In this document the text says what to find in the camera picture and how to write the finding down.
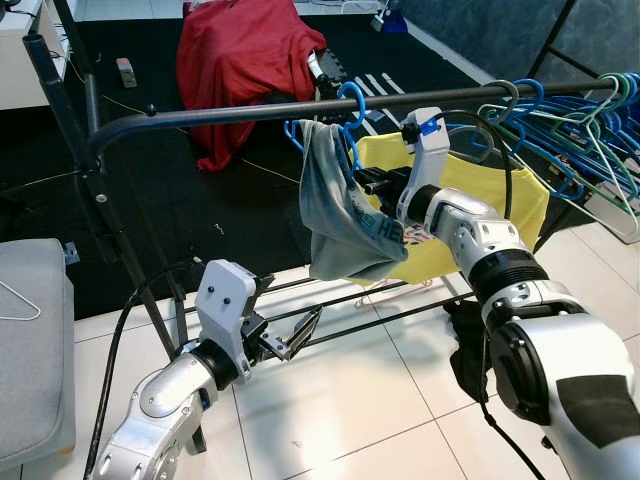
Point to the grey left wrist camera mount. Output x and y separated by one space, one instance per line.
222 300

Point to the red cloth cover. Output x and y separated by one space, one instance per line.
240 60

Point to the white and black machine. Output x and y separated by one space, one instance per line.
318 68

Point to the blue plastic hanger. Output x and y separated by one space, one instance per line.
530 82
363 105

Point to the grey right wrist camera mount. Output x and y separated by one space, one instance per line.
430 160

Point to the blue headed floor mop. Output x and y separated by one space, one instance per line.
392 20

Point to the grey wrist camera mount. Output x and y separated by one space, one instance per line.
430 160
222 300

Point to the small grey box device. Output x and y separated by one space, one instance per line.
126 72

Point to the green plastic hanger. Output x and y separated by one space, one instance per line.
628 85

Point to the grey padded bench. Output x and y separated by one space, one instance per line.
35 380

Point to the yellow printed t-shirt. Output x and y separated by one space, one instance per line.
500 200

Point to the grey-green cloth garment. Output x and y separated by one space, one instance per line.
340 230

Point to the dark grey hanger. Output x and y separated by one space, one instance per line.
510 88

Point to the black metal clothes rack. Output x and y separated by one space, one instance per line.
200 115

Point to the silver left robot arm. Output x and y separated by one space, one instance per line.
160 410

